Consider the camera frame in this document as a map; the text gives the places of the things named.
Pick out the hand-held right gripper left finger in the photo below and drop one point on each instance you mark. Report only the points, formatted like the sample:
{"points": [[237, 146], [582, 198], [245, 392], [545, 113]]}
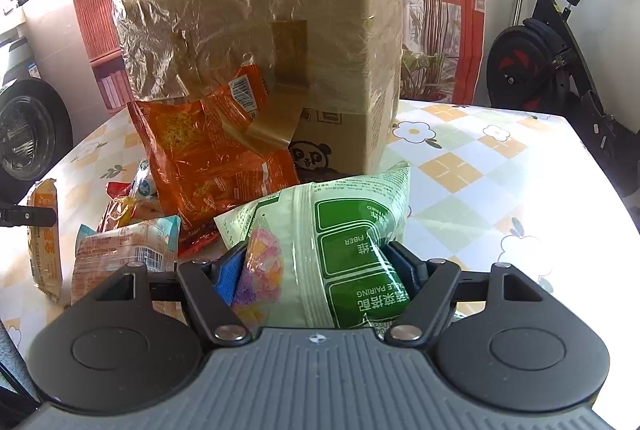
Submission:
{"points": [[229, 277]]}

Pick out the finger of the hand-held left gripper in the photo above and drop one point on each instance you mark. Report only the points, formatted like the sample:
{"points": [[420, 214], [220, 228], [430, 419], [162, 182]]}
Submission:
{"points": [[30, 216]]}

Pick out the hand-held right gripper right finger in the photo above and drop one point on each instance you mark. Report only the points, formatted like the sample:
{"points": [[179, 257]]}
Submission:
{"points": [[403, 267]]}

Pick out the pink yellow candy packet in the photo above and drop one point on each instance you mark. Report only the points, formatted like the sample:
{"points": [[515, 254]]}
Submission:
{"points": [[262, 270]]}

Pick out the green snack bag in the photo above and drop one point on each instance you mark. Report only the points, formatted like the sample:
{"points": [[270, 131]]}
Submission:
{"points": [[340, 230]]}

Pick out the orange biscuit packet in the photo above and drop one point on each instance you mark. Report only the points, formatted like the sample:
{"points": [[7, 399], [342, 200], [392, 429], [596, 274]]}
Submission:
{"points": [[45, 250]]}

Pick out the washing machine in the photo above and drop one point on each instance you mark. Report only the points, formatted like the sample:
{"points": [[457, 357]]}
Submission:
{"points": [[30, 130]]}

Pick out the yellow snack packet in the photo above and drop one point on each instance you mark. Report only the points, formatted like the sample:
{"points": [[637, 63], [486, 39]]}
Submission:
{"points": [[117, 212]]}

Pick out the red snack packet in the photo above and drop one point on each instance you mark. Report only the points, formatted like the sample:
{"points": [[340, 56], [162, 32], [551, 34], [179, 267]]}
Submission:
{"points": [[119, 190]]}

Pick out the light blue snack packet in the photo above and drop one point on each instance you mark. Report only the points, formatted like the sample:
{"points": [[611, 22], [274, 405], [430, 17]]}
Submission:
{"points": [[125, 250]]}

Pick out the orange snack bag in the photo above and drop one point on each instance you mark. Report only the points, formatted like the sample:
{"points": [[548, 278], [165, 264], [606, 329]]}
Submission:
{"points": [[210, 170]]}

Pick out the white blue candy wrapper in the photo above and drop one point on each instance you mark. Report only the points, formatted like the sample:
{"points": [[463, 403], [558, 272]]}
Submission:
{"points": [[144, 182]]}

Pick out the black exercise bike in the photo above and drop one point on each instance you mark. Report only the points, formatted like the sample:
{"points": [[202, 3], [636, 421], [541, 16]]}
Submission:
{"points": [[550, 50]]}

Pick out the plastic-wrapped cardboard box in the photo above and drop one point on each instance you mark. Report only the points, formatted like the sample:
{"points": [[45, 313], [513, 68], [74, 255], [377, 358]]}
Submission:
{"points": [[325, 10]]}

